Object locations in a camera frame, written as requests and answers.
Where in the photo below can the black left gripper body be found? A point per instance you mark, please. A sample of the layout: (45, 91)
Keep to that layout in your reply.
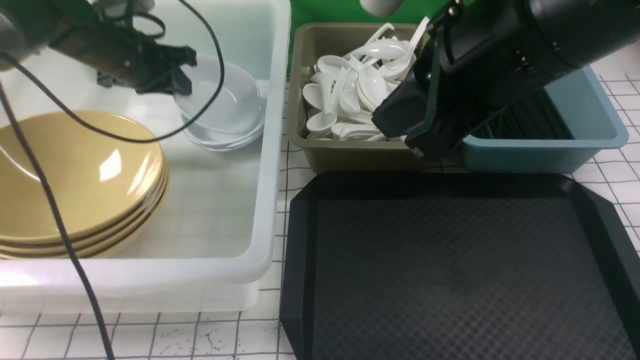
(120, 52)

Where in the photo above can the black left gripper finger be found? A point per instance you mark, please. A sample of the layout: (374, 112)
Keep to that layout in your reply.
(174, 82)

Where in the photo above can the white small sauce dish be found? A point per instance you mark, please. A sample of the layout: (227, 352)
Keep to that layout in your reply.
(205, 78)

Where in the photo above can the yellow noodle bowl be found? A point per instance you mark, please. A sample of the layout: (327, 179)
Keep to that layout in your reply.
(96, 180)

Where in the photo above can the white ceramic soup spoon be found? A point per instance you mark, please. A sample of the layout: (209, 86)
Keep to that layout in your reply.
(373, 86)

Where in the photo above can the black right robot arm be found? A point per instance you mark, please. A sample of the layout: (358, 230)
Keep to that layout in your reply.
(484, 56)

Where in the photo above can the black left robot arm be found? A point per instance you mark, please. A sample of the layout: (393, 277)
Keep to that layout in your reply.
(28, 26)

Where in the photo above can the bottom stacked yellow bowl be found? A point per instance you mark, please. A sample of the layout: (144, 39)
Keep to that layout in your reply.
(130, 242)

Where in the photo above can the top stacked white dish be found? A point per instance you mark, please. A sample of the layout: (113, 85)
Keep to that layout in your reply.
(229, 122)

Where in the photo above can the stacked white dish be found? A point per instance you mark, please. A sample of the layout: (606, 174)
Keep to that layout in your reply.
(229, 122)
(225, 148)

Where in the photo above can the lower stacked white dish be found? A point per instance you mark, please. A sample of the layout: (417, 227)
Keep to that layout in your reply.
(225, 148)

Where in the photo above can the olive plastic spoon bin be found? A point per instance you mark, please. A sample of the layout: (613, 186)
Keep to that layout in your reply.
(312, 41)

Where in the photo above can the large white plastic tub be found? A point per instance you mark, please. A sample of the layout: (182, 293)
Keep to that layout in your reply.
(211, 239)

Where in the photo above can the pile of white spoons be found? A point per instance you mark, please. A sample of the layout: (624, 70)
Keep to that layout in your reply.
(339, 110)

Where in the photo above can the green backdrop cloth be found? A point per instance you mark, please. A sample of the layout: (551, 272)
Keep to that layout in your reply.
(350, 11)

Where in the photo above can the black textured serving tray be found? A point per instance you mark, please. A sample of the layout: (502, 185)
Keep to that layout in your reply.
(455, 266)

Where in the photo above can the bundle of black chopsticks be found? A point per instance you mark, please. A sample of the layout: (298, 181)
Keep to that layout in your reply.
(532, 118)

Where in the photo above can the blue plastic chopstick bin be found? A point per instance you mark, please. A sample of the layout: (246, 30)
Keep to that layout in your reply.
(589, 115)

